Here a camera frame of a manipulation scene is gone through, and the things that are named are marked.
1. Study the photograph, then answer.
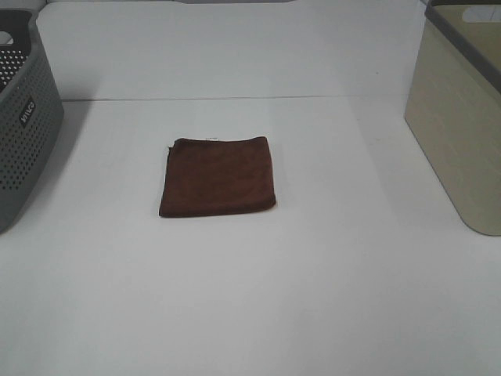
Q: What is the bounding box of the brown towel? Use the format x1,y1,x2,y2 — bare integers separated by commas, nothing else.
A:
159,136,276,218

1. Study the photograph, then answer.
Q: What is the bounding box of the grey perforated plastic basket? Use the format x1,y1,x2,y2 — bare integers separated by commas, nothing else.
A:
1,8,64,231

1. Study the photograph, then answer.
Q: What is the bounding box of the beige plastic basket grey rim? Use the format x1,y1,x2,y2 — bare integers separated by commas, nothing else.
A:
405,1,500,236

